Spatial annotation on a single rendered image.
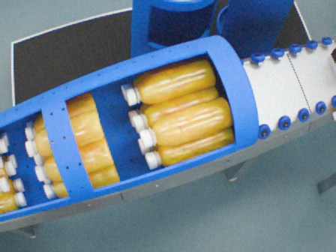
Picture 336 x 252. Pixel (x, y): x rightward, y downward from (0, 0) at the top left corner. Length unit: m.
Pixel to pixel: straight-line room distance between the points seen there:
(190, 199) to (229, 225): 0.22
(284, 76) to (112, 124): 0.52
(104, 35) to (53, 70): 0.28
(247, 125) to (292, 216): 1.28
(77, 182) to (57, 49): 1.30
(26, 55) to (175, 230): 1.06
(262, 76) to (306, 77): 0.16
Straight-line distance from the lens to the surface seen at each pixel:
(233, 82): 1.28
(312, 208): 2.57
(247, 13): 2.07
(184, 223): 2.44
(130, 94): 1.36
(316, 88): 1.68
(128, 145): 1.50
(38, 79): 2.46
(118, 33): 2.49
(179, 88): 1.37
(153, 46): 1.95
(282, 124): 1.55
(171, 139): 1.33
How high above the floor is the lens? 2.43
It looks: 75 degrees down
